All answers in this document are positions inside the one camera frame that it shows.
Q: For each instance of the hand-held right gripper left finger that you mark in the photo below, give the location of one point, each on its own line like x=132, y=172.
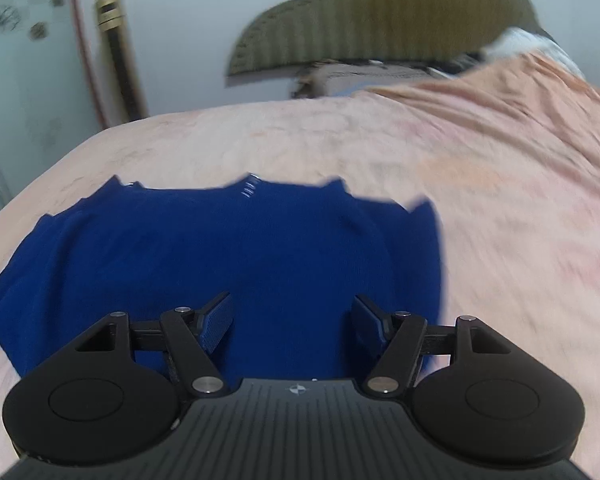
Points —
x=217, y=325

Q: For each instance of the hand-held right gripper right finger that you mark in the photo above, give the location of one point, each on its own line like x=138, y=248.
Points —
x=367, y=327

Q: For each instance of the blue beaded sweater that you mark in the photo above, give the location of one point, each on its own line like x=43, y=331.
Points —
x=180, y=240

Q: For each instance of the pink bed sheet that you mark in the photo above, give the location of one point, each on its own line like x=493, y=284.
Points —
x=290, y=140

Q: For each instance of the peach blanket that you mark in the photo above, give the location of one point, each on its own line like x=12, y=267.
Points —
x=520, y=100

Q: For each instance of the gold tower fan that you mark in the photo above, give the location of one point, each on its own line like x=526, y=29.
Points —
x=120, y=60

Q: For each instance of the glass door with flower stickers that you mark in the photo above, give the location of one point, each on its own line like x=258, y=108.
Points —
x=25, y=75

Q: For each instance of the olive green headboard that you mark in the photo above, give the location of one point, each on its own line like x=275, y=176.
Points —
x=390, y=10

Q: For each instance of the white cloth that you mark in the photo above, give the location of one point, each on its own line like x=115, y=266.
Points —
x=530, y=45

